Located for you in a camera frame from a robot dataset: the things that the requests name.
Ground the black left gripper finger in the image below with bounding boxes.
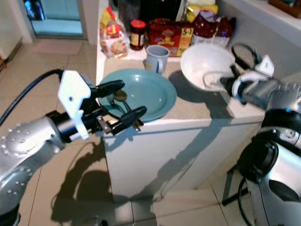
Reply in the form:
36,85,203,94
98,80,126,99
111,105,148,137

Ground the metal spoon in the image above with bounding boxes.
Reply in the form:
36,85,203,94
112,89,144,131

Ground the white bowl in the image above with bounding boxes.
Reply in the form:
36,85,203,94
180,43,237,92

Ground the teal round plate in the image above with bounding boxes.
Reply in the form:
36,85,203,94
98,69,178,123

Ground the clear bag of bread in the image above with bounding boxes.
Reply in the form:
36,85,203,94
100,7,130,59

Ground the blue-grey mug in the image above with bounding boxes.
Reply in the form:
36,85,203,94
144,45,170,75

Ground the dark jar with red lid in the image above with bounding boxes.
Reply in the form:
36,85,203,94
129,19,147,51

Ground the red snack bag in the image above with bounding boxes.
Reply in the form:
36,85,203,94
191,10,236,47

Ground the white kitchen counter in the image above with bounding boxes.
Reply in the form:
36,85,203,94
96,0,301,204

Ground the pink door mat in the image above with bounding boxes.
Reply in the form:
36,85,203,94
33,40,84,55

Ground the red and yellow food box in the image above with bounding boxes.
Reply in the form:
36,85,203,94
146,19,195,57

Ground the yellow snack bag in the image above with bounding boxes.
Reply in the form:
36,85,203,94
186,4,219,23

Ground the glass door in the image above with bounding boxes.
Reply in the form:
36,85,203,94
23,0,85,39

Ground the black kitchen appliance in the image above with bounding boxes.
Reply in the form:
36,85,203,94
117,0,185,22

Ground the brown wooden tray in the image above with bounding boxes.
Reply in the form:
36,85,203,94
267,0,301,19

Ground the black furniture leg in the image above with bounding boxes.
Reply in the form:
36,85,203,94
221,169,248,207

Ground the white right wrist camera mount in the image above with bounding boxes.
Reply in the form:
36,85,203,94
231,55,275,103

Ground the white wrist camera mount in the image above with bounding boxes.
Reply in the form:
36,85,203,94
231,55,275,103
57,70,99,141

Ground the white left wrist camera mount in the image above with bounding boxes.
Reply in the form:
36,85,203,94
57,70,99,141

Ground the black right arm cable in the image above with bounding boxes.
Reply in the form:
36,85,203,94
231,43,262,72

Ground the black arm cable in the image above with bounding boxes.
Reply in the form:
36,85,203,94
231,43,262,72
0,69,65,124

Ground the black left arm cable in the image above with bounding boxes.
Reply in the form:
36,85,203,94
0,69,65,124

